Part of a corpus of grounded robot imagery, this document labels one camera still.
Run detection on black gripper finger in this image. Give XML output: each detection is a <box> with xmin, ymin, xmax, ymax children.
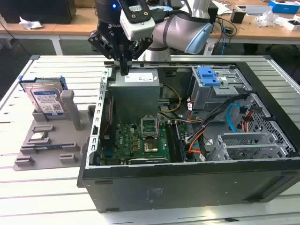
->
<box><xmin>125</xmin><ymin>38</ymin><xmax>153</xmax><ymax>76</ymax></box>
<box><xmin>88</xmin><ymin>30</ymin><xmax>126</xmax><ymax>76</ymax></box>

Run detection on hard disk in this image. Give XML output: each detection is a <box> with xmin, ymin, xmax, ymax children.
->
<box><xmin>18</xmin><ymin>75</ymin><xmax>69</xmax><ymax>118</ymax></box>

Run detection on red orange power wire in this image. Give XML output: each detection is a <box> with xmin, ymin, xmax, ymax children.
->
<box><xmin>241</xmin><ymin>105</ymin><xmax>262</xmax><ymax>132</ymax></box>

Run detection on grey power supply unit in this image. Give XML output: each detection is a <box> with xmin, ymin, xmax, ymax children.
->
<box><xmin>107</xmin><ymin>69</ymin><xmax>161</xmax><ymax>118</ymax></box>

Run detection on white power strip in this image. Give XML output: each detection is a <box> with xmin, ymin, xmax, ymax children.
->
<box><xmin>203</xmin><ymin>43</ymin><xmax>216</xmax><ymax>56</ymax></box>

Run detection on metal socket cover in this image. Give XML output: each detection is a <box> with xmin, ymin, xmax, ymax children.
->
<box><xmin>140</xmin><ymin>116</ymin><xmax>160</xmax><ymax>139</ymax></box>

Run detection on blue plastic drive latch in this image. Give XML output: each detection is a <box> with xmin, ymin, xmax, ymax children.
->
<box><xmin>197</xmin><ymin>67</ymin><xmax>222</xmax><ymax>87</ymax></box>

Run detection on large black box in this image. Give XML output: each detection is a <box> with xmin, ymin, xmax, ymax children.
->
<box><xmin>0</xmin><ymin>0</ymin><xmax>77</xmax><ymax>25</ymax></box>

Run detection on crumpled white paper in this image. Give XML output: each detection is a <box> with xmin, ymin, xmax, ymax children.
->
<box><xmin>18</xmin><ymin>15</ymin><xmax>44</xmax><ymax>30</ymax></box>

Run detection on metal drive cage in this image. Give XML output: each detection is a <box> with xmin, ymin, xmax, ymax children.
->
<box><xmin>189</xmin><ymin>66</ymin><xmax>254</xmax><ymax>113</ymax></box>

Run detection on white paper sheets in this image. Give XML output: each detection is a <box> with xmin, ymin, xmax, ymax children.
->
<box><xmin>212</xmin><ymin>0</ymin><xmax>230</xmax><ymax>16</ymax></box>

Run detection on green motherboard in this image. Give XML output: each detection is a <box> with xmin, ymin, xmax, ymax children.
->
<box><xmin>99</xmin><ymin>121</ymin><xmax>188</xmax><ymax>166</ymax></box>

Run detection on black RAM slot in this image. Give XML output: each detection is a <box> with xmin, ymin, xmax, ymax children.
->
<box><xmin>165</xmin><ymin>120</ymin><xmax>182</xmax><ymax>164</ymax></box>

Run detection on CPU socket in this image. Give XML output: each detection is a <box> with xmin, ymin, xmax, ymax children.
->
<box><xmin>142</xmin><ymin>138</ymin><xmax>160</xmax><ymax>155</ymax></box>

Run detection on small black container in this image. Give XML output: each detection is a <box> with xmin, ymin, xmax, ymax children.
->
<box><xmin>230</xmin><ymin>10</ymin><xmax>247</xmax><ymax>24</ymax></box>

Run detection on installed RAM stick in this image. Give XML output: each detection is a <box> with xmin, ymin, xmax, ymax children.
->
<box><xmin>174</xmin><ymin>121</ymin><xmax>188</xmax><ymax>162</ymax></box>

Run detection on grey parts rack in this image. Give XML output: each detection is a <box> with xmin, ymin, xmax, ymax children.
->
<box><xmin>13</xmin><ymin>90</ymin><xmax>97</xmax><ymax>172</ymax></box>

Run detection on silver CPU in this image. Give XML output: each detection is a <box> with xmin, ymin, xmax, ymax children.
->
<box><xmin>31</xmin><ymin>132</ymin><xmax>49</xmax><ymax>141</ymax></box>

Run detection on black graphics card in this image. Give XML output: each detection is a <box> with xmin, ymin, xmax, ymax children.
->
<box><xmin>127</xmin><ymin>157</ymin><xmax>170</xmax><ymax>165</ymax></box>

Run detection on RAM stick blue label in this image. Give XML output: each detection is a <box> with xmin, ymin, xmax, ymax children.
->
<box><xmin>34</xmin><ymin>144</ymin><xmax>64</xmax><ymax>151</ymax></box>

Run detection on flat grey box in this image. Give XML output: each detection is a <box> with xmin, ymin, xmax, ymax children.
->
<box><xmin>245</xmin><ymin>5</ymin><xmax>274</xmax><ymax>16</ymax></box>

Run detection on crumpled clear plastic bag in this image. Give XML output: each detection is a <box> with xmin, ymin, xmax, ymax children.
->
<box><xmin>254</xmin><ymin>10</ymin><xmax>279</xmax><ymax>28</ymax></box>

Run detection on black open PC case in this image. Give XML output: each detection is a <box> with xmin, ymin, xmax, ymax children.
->
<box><xmin>77</xmin><ymin>60</ymin><xmax>300</xmax><ymax>214</ymax></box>

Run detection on blue cardboard box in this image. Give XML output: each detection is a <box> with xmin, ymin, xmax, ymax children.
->
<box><xmin>268</xmin><ymin>0</ymin><xmax>300</xmax><ymax>15</ymax></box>

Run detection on white box black inlay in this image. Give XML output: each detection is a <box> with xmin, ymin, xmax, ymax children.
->
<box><xmin>278</xmin><ymin>17</ymin><xmax>300</xmax><ymax>31</ymax></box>

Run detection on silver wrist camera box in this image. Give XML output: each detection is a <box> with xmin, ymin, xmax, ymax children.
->
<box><xmin>119</xmin><ymin>9</ymin><xmax>157</xmax><ymax>41</ymax></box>

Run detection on wooden desk white frame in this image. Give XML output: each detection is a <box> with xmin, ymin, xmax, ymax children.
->
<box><xmin>52</xmin><ymin>0</ymin><xmax>300</xmax><ymax>56</ymax></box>
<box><xmin>0</xmin><ymin>7</ymin><xmax>63</xmax><ymax>56</ymax></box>

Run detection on yellow wire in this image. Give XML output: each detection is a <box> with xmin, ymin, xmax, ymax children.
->
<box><xmin>159</xmin><ymin>83</ymin><xmax>182</xmax><ymax>113</ymax></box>

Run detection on hanging blue cable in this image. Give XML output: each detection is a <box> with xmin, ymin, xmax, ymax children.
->
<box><xmin>220</xmin><ymin>23</ymin><xmax>233</xmax><ymax>56</ymax></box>

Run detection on black wire bundle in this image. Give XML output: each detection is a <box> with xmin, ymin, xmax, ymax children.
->
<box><xmin>187</xmin><ymin>93</ymin><xmax>249</xmax><ymax>162</ymax></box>

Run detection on blue data wire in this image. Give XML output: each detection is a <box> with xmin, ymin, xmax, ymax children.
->
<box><xmin>227</xmin><ymin>102</ymin><xmax>249</xmax><ymax>134</ymax></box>

